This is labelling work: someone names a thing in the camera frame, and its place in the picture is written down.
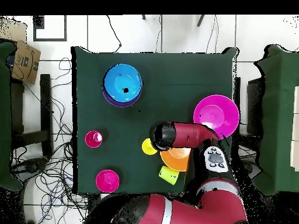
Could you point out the large pink plastic bowl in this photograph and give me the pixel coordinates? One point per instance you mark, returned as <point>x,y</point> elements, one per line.
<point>217,112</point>

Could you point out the yellow plastic cup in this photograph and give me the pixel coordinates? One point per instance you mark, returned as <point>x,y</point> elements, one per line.
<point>147,148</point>

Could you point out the green cloth covered side table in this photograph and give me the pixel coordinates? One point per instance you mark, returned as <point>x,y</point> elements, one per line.
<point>4,116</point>
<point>280,116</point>

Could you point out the blue plastic bowl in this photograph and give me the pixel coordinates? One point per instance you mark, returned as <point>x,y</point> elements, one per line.
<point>121,79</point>

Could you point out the purple plastic bowl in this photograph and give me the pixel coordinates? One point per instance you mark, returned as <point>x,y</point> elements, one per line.
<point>114,103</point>

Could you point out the red plastic cup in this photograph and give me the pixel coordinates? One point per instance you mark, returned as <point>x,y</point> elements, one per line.
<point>91,141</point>

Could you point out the black computer tower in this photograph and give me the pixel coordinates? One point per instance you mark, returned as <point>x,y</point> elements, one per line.
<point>255,105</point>

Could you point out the dark green tablecloth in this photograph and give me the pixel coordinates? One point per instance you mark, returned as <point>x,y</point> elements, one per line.
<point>175,67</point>

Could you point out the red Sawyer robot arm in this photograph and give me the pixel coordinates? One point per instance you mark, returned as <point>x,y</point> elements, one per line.
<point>191,137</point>

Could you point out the printed cardboard box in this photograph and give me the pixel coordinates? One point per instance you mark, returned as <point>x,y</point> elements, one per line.
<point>25,63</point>

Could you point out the dark wooden stool frame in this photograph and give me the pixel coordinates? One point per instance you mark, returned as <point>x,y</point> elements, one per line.
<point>237,88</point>
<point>45,105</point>

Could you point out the plain cardboard box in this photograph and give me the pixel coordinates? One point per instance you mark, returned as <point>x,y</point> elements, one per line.
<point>14,30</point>

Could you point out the green plastic cup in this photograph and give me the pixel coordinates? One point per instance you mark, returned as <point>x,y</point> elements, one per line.
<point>167,175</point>

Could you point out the small red plastic bowl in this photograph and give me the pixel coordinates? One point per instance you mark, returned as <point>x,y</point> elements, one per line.
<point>107,181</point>

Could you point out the large orange plastic bowl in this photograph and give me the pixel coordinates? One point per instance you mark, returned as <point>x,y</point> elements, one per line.
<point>175,161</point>

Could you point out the black square frame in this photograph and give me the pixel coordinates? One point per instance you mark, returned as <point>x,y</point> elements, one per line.
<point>34,35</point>

